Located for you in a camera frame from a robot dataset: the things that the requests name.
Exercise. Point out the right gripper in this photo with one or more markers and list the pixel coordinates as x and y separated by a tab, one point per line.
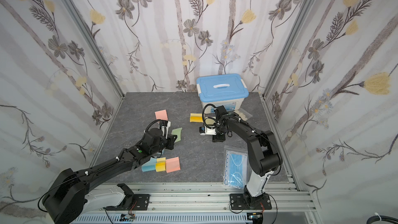
218	135

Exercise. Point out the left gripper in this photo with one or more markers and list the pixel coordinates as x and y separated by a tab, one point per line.
171	139

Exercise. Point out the torn yellow memo page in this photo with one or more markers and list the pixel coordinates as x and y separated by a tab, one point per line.
210	121

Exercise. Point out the yellow memo pad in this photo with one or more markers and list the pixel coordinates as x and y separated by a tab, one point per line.
160	165
197	118

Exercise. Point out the pink memo pad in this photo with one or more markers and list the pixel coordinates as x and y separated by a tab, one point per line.
172	165
162	115

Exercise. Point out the torn green memo page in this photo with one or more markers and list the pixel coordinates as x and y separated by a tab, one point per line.
177	132

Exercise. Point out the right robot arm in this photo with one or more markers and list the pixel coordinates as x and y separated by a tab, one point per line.
263	156

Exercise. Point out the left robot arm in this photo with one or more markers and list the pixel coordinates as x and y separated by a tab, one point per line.
65	200

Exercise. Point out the blue memo pad middle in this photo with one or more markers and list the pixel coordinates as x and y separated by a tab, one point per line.
159	154

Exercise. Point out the blue memo pad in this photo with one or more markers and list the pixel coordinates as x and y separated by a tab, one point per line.
150	165
159	154

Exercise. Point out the blue memo pad near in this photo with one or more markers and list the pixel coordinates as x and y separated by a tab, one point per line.
150	165

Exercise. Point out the white storage box blue lid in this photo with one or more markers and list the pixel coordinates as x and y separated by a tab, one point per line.
228	90

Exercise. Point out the bag of blue face masks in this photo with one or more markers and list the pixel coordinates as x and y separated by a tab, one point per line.
235	167

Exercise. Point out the small circuit board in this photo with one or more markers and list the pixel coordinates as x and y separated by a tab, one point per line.
127	217

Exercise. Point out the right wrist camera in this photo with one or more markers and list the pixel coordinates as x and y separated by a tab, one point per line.
207	131

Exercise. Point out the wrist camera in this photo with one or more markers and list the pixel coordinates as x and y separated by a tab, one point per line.
164	127
207	131

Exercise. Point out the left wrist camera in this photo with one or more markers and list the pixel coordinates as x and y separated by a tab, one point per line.
164	127

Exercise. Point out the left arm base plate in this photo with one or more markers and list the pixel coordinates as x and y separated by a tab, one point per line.
136	202

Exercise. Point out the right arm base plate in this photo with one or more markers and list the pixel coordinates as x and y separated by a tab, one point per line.
246	202

